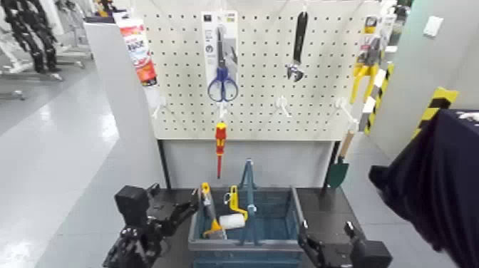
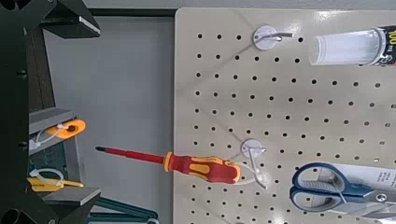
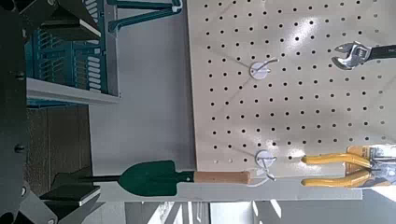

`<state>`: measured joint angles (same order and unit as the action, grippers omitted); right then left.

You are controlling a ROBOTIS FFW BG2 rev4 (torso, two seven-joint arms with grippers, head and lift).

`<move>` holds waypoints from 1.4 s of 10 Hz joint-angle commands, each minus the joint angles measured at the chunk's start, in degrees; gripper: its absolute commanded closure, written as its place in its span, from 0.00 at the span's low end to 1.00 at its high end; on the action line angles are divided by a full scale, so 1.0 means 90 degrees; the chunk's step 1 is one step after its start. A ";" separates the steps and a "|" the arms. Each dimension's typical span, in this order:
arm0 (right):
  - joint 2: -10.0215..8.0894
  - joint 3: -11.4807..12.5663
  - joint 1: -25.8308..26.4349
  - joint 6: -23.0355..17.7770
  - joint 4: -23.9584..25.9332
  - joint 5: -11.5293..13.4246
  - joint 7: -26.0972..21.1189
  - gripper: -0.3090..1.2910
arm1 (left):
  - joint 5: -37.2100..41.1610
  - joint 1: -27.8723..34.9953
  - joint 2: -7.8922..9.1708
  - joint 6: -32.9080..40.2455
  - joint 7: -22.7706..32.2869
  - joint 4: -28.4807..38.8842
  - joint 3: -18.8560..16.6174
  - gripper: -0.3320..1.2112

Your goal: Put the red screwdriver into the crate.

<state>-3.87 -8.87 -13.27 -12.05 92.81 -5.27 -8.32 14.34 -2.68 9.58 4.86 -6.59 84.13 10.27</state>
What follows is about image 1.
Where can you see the white pegboard hook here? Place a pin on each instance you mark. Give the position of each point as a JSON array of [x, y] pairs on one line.
[[222, 110], [159, 104], [346, 110], [282, 104]]

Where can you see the person in dark navy clothing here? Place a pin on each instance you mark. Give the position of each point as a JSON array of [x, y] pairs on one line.
[[441, 187]]

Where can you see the yellow pliers in package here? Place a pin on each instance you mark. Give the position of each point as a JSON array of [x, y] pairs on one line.
[[365, 71]]

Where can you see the black humanoid robot on stand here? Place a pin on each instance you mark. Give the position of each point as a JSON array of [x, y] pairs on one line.
[[32, 33]]

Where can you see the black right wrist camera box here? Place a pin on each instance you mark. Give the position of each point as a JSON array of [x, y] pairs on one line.
[[370, 255]]

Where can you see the black pegboard stand post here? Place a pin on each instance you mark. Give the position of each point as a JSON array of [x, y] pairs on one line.
[[164, 164], [331, 164]]

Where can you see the white perforated pegboard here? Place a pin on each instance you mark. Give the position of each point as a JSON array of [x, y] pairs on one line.
[[262, 56]]

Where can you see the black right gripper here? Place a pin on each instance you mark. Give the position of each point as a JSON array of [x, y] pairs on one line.
[[335, 256]]

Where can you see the yellow black hazard corner guard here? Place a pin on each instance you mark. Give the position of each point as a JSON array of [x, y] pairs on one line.
[[436, 106], [379, 97]]

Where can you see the white wall switch plate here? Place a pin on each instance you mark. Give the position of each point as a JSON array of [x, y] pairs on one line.
[[433, 26]]

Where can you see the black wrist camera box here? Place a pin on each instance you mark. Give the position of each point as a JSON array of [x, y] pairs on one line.
[[131, 205], [370, 255]]

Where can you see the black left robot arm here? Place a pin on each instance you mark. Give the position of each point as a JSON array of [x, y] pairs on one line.
[[129, 247]]

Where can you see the black adjustable wrench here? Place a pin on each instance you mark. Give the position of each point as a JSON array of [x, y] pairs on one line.
[[299, 37]]

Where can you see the red yellow screwdriver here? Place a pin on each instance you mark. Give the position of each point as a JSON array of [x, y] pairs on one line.
[[220, 138]]

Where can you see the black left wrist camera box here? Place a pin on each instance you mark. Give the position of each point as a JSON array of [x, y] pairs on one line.
[[131, 205]]

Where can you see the red white sealant tube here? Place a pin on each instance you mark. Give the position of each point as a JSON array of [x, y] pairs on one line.
[[137, 52]]

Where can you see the blue plastic crate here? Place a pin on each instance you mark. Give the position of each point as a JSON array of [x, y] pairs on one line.
[[243, 247]]

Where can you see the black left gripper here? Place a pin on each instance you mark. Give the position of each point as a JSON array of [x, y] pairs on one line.
[[159, 220]]

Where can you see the blue scissors in package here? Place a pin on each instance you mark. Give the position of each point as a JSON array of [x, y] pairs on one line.
[[222, 80]]

